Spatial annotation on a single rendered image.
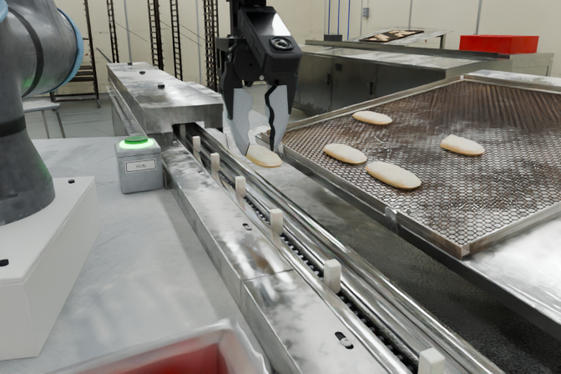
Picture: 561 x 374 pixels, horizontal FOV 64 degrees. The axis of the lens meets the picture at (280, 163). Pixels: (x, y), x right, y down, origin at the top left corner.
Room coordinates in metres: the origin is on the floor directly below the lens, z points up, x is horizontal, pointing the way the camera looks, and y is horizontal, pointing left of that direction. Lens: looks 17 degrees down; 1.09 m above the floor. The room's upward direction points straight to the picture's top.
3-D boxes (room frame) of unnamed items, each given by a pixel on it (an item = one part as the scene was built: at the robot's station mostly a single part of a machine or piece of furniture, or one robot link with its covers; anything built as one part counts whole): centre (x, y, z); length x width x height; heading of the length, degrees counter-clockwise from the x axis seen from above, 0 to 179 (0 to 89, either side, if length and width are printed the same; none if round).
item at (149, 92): (1.56, 0.47, 0.89); 1.25 x 0.18 x 0.09; 24
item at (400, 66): (4.67, -1.06, 0.51); 3.00 x 1.26 x 1.03; 24
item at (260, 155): (0.58, 0.03, 0.93); 0.10 x 0.04 x 0.01; 24
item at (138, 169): (0.75, 0.25, 0.84); 0.08 x 0.08 x 0.11; 24
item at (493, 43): (3.92, -1.83, 0.94); 0.51 x 0.36 x 0.13; 28
